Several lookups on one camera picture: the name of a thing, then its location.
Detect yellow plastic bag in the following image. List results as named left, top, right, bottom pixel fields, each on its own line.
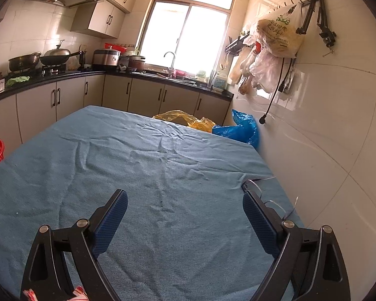
left=153, top=110, right=216, bottom=133

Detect black wok with lid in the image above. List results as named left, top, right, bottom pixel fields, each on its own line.
left=40, top=40, right=86, bottom=66

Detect chrome faucet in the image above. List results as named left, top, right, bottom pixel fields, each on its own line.
left=163, top=51, right=176, bottom=79

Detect black cable with plug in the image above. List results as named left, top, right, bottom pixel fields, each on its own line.
left=259, top=57, right=294, bottom=125

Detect wall knife rack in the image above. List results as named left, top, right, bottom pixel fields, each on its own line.
left=225, top=36, right=249, bottom=54

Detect green cloth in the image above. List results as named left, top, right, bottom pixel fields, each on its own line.
left=6, top=75, right=30, bottom=88

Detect gas stove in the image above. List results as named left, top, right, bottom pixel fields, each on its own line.
left=6, top=64, right=68, bottom=77

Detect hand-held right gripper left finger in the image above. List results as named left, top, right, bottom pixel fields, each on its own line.
left=20, top=189, right=129, bottom=301

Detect beige wall cabinets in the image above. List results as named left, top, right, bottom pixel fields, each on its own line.
left=69, top=0, right=148, bottom=40

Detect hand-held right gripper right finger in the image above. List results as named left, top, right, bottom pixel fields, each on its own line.
left=242, top=190, right=351, bottom=301

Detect steel rice cooker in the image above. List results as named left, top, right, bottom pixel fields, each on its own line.
left=92, top=49, right=121, bottom=69

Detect steel wok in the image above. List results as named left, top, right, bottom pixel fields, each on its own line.
left=8, top=52, right=42, bottom=72

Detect brown cooking pot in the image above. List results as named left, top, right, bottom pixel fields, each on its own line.
left=128, top=56, right=146, bottom=72

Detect kitchen window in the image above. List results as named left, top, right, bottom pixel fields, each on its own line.
left=137, top=0, right=240, bottom=79

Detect blue tablecloth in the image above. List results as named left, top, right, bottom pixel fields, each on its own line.
left=0, top=105, right=304, bottom=301

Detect dark framed eyeglasses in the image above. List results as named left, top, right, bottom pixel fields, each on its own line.
left=241, top=179, right=298, bottom=220

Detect blue plastic bag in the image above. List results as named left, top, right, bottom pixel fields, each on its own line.
left=212, top=109, right=260, bottom=149

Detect beige base cabinets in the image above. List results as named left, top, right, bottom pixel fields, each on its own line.
left=0, top=69, right=235, bottom=151

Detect plastic detergent bottle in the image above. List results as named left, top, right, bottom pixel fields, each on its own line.
left=211, top=69, right=229, bottom=91

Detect red white patterned cloth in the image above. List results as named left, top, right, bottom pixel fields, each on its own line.
left=23, top=285, right=89, bottom=301

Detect large hanging plastic bag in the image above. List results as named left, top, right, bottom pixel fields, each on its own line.
left=256, top=5, right=305, bottom=58

